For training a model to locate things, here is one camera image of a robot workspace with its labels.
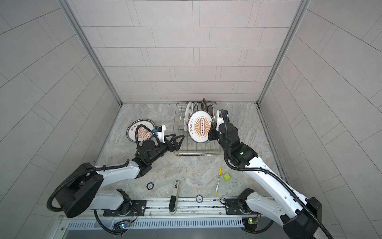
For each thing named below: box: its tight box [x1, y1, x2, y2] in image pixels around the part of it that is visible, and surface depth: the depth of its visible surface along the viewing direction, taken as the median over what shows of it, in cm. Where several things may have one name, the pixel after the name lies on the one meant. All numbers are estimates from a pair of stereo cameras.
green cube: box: [223, 172, 232, 182], surface depth 81 cm
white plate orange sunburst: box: [126, 119, 156, 143], surface depth 100 cm
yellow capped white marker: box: [214, 167, 223, 194], surface depth 82 cm
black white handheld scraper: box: [168, 180, 181, 215], surface depth 71 cm
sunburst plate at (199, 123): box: [187, 109, 214, 144], surface depth 78 cm
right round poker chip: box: [195, 194, 204, 204], surface depth 75 cm
